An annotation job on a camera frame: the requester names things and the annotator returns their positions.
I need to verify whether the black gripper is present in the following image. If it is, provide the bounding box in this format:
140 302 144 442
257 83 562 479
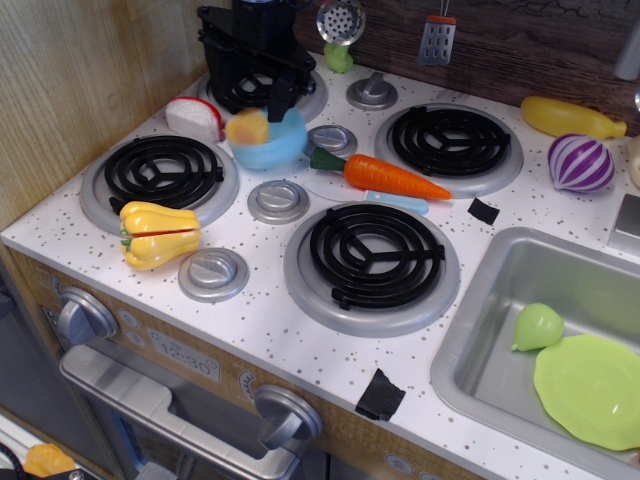
197 2 314 123

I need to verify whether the yellow toy corn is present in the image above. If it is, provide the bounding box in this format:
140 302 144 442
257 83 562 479
225 109 270 145

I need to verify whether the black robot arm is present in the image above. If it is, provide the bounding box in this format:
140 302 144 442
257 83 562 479
197 1 316 123

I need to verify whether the light blue toy bowl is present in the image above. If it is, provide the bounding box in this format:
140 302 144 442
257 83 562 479
227 108 307 170

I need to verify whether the black burner back left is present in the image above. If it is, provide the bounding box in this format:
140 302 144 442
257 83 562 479
196 71 328 123

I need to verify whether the black burner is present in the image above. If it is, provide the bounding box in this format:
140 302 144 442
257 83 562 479
196 71 328 123
283 203 460 338
374 104 524 199
80 134 239 234

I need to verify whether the white red toy slice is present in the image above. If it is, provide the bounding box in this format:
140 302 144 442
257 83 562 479
165 96 224 142

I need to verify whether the silver slotted spoon hanging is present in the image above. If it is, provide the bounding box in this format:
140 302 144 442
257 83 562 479
315 0 367 47

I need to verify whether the green toy vegetable back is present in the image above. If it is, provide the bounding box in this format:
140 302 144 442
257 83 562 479
323 43 353 74

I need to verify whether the silver stove knob centre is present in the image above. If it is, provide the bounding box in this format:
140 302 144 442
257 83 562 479
307 125 358 159

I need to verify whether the silver stove knob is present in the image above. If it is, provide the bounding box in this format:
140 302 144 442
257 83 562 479
178 248 250 303
247 180 310 225
307 125 358 159
346 72 398 111

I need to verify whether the black burner front left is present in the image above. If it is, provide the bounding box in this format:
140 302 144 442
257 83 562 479
80 134 239 234

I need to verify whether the silver stove knob back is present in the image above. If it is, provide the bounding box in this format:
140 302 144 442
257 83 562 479
346 72 398 111

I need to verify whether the silver stove knob middle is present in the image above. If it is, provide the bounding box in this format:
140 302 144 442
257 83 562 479
247 180 310 225

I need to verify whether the orange toy carrot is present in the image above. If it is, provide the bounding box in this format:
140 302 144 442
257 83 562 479
310 148 453 200

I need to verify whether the silver orange toy grater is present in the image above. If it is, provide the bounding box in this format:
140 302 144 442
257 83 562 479
417 15 457 66

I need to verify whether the yellow toy bell pepper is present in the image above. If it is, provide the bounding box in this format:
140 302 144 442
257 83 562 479
119 201 201 271

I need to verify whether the silver stove knob front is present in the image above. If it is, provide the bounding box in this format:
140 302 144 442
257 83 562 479
178 248 250 303

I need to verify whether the light blue toy knife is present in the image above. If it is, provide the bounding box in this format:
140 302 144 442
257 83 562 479
363 190 429 215

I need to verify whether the black burner front right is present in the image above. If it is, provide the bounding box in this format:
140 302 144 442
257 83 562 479
283 203 460 338

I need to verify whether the black burner back right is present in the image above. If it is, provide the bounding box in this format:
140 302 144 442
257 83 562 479
374 104 524 199

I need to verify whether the black tape piece back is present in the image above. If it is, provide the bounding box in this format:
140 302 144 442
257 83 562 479
468 198 500 226

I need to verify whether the black tape piece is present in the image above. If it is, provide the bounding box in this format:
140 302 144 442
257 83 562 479
468 198 500 226
355 369 406 421

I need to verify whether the yellow toy squash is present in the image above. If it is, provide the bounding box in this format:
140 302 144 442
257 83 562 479
520 96 627 140

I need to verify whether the silver oven knob left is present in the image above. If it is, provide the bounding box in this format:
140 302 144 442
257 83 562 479
57 287 119 345

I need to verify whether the silver oven knob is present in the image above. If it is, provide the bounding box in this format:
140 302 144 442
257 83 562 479
254 384 324 450
57 287 119 345

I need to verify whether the purple white toy onion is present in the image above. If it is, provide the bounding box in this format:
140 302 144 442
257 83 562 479
547 134 615 193

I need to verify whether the silver oven knob right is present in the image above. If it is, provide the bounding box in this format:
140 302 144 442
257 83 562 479
254 384 324 450

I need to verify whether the black tape piece front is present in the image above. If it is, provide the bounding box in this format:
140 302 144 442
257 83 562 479
355 369 406 421

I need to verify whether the silver faucet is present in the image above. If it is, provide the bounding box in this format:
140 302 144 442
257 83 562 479
614 19 639 81

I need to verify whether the green toy pear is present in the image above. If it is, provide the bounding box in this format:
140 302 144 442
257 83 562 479
511 303 564 351

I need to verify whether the cream toy at edge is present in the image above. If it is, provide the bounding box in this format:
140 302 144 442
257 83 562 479
627 136 640 188

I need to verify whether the silver sink basin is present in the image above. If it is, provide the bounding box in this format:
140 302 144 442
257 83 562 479
431 228 639 479

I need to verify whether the orange toy on floor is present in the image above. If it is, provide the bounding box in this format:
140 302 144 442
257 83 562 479
23 443 76 478

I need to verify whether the light green toy plate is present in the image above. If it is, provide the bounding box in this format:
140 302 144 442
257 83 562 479
533 334 639 451

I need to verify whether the silver oven door handle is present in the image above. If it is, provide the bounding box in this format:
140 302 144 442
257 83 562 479
60 345 304 479

